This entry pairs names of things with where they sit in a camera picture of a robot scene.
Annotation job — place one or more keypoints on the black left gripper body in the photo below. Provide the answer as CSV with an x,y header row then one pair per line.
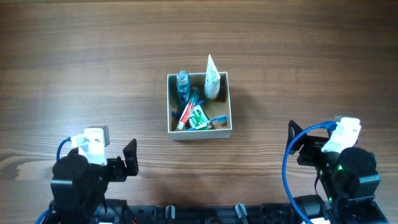
x,y
119,168

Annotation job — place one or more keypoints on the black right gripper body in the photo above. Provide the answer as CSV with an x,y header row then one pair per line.
x,y
308,149

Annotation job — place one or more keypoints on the teal toothpaste tube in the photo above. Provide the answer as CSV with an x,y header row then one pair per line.
x,y
188,109

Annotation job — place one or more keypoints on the blue white toothbrush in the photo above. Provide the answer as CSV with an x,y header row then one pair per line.
x,y
219,119

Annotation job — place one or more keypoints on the green white soap packet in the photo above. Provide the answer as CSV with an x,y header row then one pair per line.
x,y
198,119

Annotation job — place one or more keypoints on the blue mouthwash bottle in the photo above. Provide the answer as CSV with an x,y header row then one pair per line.
x,y
183,88

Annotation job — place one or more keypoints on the white lotion tube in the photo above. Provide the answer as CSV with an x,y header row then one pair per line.
x,y
212,80

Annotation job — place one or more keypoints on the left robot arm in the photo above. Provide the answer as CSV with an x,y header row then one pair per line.
x,y
79,188

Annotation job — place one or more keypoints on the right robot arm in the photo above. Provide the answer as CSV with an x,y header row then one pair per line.
x,y
349,179

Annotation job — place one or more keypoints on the white cardboard box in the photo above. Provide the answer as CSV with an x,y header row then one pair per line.
x,y
212,108

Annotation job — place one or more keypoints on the black mounting rail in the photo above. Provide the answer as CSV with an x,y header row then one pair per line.
x,y
119,212

